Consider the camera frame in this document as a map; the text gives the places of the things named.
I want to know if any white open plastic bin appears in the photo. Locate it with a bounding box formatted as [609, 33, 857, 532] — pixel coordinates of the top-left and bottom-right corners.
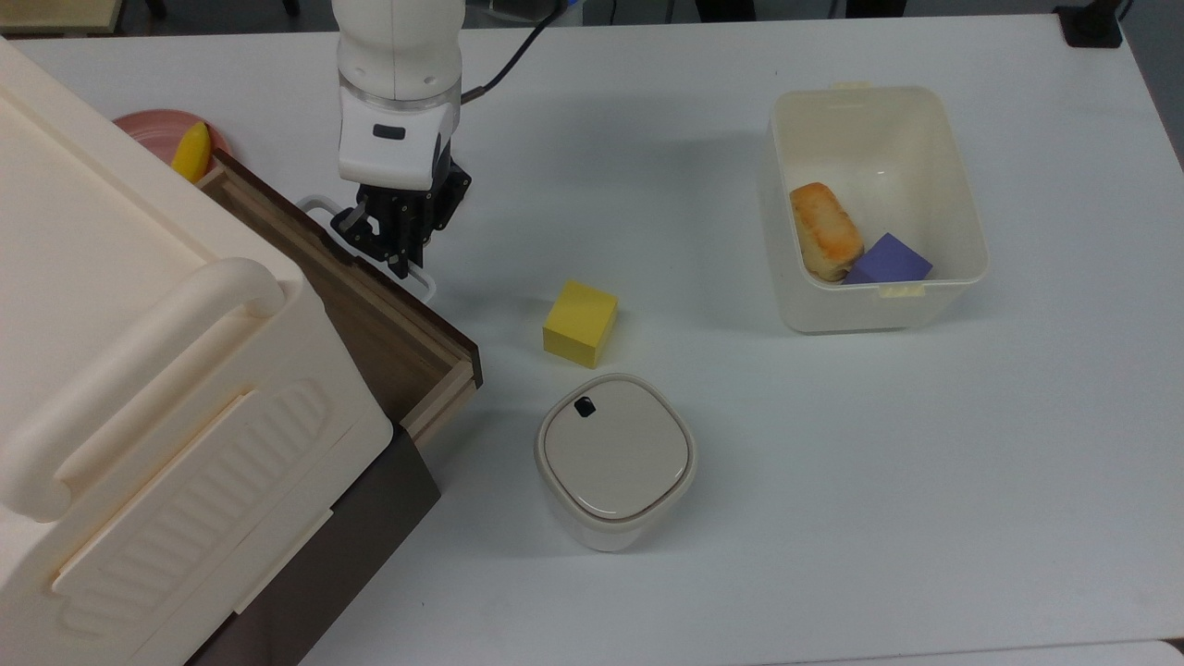
[763, 81, 989, 334]

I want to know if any yellow cube block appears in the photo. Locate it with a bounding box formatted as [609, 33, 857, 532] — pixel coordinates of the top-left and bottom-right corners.
[542, 280, 619, 369]

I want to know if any wooden drawer with white handle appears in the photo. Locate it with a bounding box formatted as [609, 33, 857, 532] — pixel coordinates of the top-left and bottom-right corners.
[194, 148, 484, 450]

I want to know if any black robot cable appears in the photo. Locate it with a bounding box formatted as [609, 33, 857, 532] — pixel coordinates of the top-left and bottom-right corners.
[460, 0, 565, 105]

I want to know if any purple block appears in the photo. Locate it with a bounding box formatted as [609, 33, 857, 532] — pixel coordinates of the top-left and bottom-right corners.
[844, 232, 933, 286]

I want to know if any black table clamp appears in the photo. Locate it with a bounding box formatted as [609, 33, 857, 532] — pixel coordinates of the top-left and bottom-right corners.
[1054, 5, 1125, 49]

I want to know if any yellow toy banana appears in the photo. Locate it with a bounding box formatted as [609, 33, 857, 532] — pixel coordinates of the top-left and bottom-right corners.
[171, 121, 212, 184]

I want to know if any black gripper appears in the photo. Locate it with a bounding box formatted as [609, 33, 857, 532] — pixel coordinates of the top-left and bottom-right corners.
[331, 159, 473, 280]

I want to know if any toy bread loaf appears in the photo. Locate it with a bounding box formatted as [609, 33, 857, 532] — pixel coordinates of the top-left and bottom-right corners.
[789, 182, 865, 282]

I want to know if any dark brown wooden cabinet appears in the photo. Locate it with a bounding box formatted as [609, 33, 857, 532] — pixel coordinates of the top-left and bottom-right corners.
[185, 425, 443, 666]

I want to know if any pink plate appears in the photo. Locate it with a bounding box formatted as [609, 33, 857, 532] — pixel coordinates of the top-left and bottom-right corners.
[113, 110, 230, 172]

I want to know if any beige lidded canister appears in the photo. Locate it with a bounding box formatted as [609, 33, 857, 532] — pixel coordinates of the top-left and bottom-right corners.
[534, 373, 699, 553]

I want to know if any light wooden desk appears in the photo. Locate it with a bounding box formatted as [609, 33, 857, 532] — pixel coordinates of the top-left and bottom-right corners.
[0, 0, 126, 38]

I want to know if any white background table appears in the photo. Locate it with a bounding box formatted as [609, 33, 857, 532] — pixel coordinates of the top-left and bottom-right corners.
[758, 638, 1184, 666]

